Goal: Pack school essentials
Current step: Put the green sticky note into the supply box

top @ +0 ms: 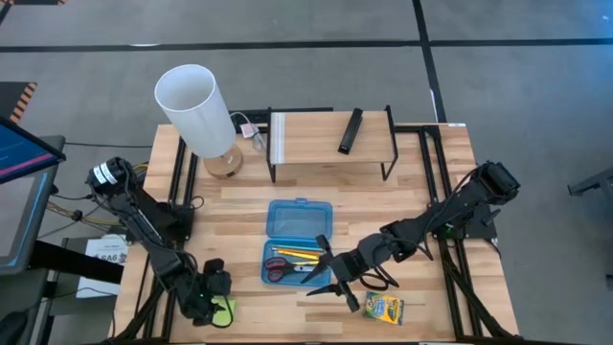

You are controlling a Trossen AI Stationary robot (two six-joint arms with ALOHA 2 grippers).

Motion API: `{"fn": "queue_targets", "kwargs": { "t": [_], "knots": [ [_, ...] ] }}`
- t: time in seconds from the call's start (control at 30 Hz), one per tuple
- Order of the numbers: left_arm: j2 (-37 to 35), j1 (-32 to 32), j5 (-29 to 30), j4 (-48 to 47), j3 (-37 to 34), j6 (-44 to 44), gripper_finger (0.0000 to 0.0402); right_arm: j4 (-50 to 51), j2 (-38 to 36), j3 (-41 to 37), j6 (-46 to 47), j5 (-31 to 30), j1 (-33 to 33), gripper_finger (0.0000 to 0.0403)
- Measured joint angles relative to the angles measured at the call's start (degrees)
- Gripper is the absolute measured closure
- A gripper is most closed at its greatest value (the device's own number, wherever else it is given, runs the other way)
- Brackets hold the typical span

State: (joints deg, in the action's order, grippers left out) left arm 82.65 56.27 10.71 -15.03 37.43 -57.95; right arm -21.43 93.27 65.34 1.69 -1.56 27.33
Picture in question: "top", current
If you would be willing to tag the white printed paper sheet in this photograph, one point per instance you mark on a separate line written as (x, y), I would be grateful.
(103, 263)

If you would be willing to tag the black aluminium table frame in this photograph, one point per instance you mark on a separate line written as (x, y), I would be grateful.
(433, 158)

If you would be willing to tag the yellow green sticky notes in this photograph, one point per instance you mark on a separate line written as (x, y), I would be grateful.
(221, 312)

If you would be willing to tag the grey metal stand leg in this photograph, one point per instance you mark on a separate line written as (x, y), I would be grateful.
(594, 184)

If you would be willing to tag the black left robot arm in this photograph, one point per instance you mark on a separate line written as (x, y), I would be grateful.
(139, 215)

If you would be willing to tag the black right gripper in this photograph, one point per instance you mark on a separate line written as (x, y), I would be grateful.
(359, 259)

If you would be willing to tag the yellow highlighter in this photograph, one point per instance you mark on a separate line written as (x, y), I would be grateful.
(297, 255)

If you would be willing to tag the blue translucent plastic pencil case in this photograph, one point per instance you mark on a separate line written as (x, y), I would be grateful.
(299, 220)

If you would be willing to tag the clear plastic plug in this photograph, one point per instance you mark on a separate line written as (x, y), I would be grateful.
(259, 142)

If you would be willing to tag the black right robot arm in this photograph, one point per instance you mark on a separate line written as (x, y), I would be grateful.
(455, 206)

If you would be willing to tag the black stapler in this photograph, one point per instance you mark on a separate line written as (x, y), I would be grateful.
(350, 130)

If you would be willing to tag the yellow green crayon box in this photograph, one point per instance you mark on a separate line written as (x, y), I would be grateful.
(384, 309)

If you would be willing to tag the pink tag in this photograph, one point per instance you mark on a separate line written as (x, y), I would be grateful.
(249, 130)

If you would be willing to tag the wooden shelf riser black legs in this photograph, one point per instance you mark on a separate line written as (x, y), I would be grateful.
(311, 139)

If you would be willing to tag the large tilted display screen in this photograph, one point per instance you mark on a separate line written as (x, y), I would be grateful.
(21, 191)

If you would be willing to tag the blue pen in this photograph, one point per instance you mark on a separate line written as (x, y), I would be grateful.
(297, 247)

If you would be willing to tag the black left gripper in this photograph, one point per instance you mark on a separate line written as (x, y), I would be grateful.
(218, 278)

